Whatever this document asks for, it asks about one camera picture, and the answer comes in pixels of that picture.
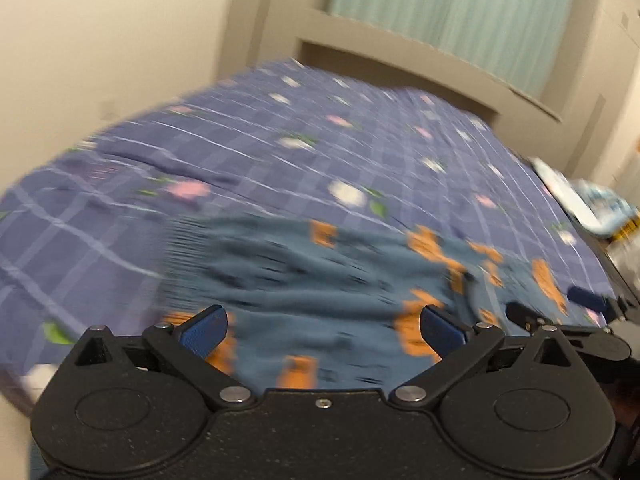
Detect blue orange patterned pants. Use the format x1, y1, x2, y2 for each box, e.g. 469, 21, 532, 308
160, 216, 575, 391

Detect yellow package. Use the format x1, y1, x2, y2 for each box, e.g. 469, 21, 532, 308
608, 214, 640, 244

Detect white blue crumpled cloth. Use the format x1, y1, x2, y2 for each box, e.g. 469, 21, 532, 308
529, 158, 639, 238

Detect purple plaid floral quilt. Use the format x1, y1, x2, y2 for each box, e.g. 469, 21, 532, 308
1, 61, 611, 379

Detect light green curtain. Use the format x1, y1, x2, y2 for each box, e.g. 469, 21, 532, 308
326, 0, 573, 98

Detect beige headboard cabinet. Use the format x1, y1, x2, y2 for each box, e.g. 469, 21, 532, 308
217, 0, 639, 185

